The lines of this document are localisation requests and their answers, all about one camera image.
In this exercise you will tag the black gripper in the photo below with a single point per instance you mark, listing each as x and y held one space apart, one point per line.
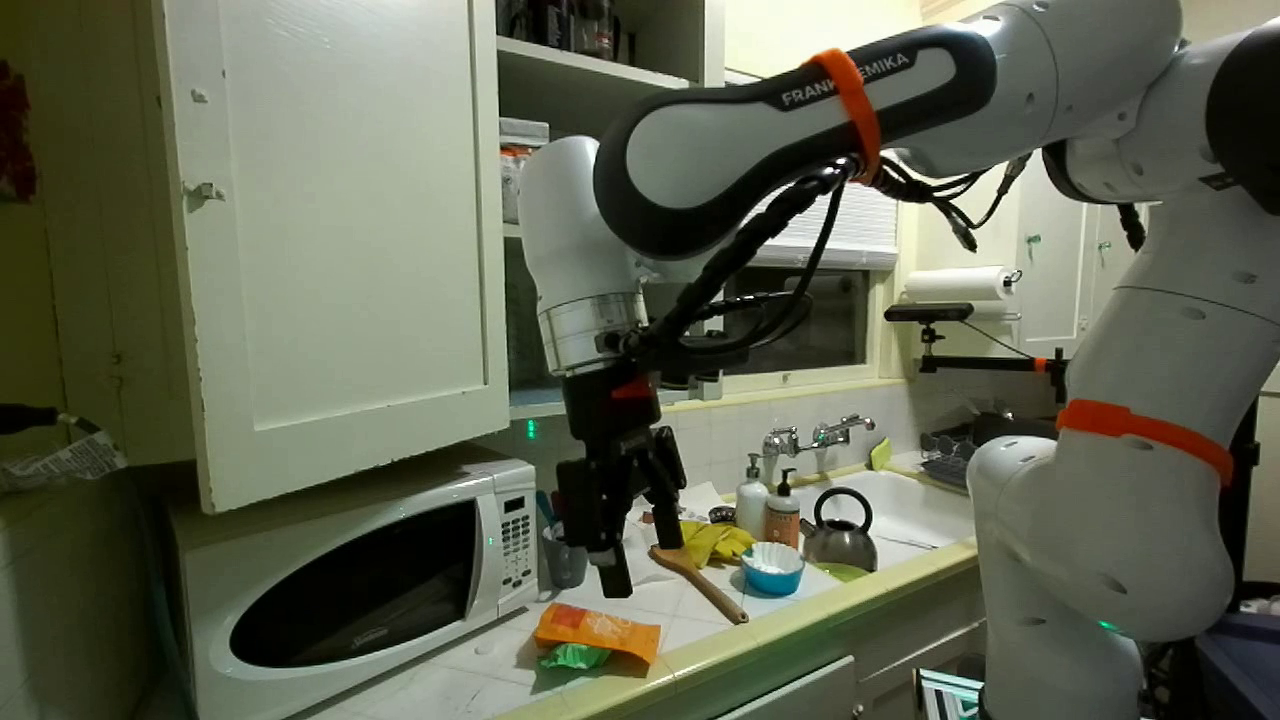
607 412

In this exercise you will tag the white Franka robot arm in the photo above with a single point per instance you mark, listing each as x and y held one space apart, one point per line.
744 146

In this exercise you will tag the grey mug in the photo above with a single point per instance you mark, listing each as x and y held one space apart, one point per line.
567 565

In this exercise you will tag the orange snack packet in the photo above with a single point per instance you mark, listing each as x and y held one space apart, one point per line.
603 635

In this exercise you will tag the wooden spatula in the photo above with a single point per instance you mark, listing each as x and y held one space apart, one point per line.
702 580

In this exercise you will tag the green packet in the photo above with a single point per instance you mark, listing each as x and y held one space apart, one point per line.
572 656

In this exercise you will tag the white soap bottle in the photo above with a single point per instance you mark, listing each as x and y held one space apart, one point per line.
753 505

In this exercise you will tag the white coffee filter stack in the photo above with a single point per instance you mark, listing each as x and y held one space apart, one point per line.
769 559

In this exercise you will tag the blue bowl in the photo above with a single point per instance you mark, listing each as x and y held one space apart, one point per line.
769 580

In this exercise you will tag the brown soap bottle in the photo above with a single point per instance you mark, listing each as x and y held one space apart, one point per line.
787 515

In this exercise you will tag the chrome sink faucet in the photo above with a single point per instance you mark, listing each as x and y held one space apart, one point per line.
812 442

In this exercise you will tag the white microwave oven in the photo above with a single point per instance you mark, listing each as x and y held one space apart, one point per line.
363 585

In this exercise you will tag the yellow sponge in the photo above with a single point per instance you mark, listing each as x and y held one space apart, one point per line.
882 454

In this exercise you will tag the white base cabinet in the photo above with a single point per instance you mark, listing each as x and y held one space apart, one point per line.
854 680

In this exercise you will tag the white sink basin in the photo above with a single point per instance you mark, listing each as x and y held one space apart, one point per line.
913 515

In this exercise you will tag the dark dish rack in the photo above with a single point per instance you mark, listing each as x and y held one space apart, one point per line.
954 454

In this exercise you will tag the white window blind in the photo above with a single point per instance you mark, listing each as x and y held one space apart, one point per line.
826 234

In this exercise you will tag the white cabinet door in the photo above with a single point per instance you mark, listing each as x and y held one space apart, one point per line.
333 253

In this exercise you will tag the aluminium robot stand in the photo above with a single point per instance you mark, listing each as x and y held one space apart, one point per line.
950 693

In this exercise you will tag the white paper towel roll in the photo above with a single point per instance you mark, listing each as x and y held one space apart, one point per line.
954 287

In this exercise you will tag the dark jars row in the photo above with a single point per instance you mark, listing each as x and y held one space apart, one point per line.
560 23

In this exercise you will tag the tall white cabinet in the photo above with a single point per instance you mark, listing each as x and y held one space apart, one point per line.
1055 266

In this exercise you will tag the white appliance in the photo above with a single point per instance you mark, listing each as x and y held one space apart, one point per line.
65 600

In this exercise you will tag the crumpled foil bag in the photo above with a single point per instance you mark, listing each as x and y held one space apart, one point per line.
53 454

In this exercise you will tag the blue box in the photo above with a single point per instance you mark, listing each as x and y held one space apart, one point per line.
1243 667

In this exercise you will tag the white wall cabinet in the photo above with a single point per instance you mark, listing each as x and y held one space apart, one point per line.
603 83

